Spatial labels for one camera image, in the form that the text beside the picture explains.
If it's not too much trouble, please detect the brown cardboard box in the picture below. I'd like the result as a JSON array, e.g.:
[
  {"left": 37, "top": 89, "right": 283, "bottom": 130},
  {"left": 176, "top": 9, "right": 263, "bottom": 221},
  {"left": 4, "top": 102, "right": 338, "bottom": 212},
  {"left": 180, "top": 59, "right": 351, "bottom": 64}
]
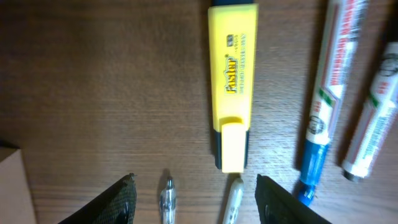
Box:
[{"left": 0, "top": 147, "right": 37, "bottom": 224}]

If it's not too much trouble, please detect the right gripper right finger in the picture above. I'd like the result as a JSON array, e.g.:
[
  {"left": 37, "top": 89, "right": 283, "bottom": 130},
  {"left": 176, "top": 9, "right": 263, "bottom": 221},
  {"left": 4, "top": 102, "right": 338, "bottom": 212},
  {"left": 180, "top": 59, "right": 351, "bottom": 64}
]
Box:
[{"left": 255, "top": 174, "right": 331, "bottom": 224}]

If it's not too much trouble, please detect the black clear ballpoint pen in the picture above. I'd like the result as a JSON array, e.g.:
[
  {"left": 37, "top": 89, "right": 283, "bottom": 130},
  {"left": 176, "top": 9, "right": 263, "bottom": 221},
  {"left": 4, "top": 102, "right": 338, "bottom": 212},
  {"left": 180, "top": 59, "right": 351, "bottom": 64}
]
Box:
[{"left": 159, "top": 177, "right": 177, "bottom": 224}]

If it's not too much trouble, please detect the black whiteboard marker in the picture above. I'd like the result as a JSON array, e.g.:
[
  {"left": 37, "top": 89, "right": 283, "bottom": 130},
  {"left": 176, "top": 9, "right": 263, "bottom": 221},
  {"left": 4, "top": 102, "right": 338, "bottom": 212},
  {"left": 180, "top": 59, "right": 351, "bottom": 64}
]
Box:
[{"left": 341, "top": 6, "right": 398, "bottom": 183}]

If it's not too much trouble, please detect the yellow highlighter marker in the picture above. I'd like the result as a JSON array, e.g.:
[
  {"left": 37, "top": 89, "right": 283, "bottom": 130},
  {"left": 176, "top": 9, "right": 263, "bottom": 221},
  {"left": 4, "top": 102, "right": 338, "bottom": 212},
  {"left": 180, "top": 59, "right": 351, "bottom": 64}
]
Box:
[{"left": 208, "top": 0, "right": 259, "bottom": 174}]

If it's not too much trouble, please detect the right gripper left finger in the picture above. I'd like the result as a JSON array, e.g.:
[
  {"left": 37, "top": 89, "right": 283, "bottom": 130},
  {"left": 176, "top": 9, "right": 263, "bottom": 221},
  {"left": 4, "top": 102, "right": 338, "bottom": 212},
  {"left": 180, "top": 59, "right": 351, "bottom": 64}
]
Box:
[{"left": 59, "top": 173, "right": 137, "bottom": 224}]

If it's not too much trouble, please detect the blue whiteboard marker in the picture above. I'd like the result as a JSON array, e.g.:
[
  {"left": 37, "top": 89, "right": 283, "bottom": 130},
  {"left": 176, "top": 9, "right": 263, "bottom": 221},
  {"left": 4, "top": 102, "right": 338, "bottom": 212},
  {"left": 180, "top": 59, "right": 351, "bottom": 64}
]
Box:
[{"left": 297, "top": 0, "right": 369, "bottom": 206}]

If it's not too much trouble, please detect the black permanent marker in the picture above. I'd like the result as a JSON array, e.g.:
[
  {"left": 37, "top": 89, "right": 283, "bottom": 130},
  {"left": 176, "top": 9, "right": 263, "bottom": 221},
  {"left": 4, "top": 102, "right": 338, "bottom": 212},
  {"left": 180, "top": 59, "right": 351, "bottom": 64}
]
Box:
[{"left": 222, "top": 178, "right": 244, "bottom": 224}]

